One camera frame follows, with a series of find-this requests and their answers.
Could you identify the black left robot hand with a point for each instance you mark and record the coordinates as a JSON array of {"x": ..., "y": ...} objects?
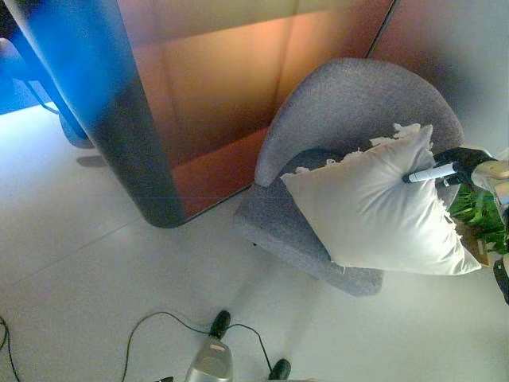
[{"x": 165, "y": 379}]

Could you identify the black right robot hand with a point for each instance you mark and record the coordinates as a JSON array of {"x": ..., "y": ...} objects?
[{"x": 461, "y": 165}]

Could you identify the white fringed pillow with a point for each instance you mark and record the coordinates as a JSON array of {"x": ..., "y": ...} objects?
[{"x": 378, "y": 215}]

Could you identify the green leafy potted plant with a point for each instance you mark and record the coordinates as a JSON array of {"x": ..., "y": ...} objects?
[{"x": 477, "y": 215}]

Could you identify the black left robot foot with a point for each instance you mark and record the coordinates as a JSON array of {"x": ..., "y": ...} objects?
[{"x": 220, "y": 323}]

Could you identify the black robot foot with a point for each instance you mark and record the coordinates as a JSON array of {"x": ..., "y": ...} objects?
[
  {"x": 279, "y": 369},
  {"x": 220, "y": 323}
]

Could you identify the wooden planter box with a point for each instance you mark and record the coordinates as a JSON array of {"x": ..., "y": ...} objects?
[{"x": 475, "y": 244}]

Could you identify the black right robot foot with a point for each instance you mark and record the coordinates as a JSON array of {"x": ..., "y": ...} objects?
[{"x": 279, "y": 369}]

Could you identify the gray fabric tub armchair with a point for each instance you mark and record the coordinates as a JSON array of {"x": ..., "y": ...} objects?
[{"x": 342, "y": 111}]

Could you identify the copper glass partition booth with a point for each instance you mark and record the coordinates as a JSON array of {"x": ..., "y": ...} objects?
[{"x": 207, "y": 99}]

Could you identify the blue rounded chair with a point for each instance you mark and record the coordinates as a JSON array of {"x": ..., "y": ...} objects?
[{"x": 24, "y": 79}]

